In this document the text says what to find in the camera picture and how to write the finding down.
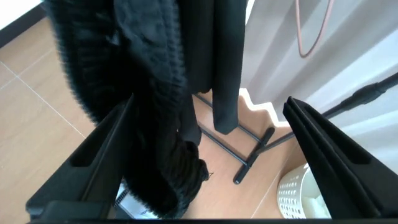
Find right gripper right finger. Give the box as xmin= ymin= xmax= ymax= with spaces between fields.
xmin=282 ymin=96 xmax=398 ymax=218

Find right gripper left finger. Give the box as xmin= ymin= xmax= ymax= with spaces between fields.
xmin=25 ymin=92 xmax=141 ymax=220

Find black shorts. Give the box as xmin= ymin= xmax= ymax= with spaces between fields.
xmin=43 ymin=0 xmax=248 ymax=218

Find white laundry basket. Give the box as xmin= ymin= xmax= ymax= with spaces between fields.
xmin=276 ymin=162 xmax=332 ymax=220

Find black clothes rack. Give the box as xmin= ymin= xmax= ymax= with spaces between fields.
xmin=192 ymin=72 xmax=398 ymax=185

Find pink clothes hanger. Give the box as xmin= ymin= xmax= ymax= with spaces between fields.
xmin=294 ymin=0 xmax=335 ymax=59

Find beige curtain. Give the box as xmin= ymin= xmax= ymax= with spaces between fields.
xmin=239 ymin=0 xmax=398 ymax=175

